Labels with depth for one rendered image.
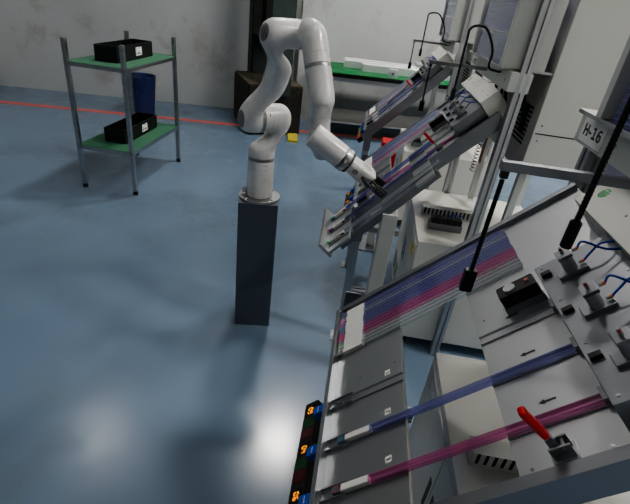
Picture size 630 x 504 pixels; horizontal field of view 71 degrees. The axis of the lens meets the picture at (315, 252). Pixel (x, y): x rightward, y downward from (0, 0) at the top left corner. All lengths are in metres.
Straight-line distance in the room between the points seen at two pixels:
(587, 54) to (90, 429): 2.32
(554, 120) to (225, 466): 1.81
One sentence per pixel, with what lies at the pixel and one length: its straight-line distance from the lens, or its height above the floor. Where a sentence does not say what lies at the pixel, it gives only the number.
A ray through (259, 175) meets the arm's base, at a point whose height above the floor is 0.83.
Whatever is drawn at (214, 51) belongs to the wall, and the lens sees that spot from 6.74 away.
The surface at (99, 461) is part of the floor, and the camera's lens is 1.94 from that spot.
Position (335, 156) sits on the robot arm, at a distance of 1.53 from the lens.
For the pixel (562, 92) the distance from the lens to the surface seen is 2.00.
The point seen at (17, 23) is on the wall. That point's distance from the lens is 7.49.
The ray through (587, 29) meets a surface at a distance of 1.99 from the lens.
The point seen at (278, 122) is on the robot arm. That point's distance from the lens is 1.96.
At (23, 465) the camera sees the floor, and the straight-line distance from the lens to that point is 2.02.
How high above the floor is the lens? 1.54
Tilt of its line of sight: 30 degrees down
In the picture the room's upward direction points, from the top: 7 degrees clockwise
